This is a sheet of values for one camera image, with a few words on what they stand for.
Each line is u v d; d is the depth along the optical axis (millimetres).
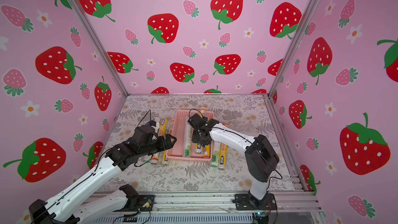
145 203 717
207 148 885
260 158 457
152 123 687
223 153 875
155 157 859
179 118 1041
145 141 566
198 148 806
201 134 614
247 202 697
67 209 399
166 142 662
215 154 859
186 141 906
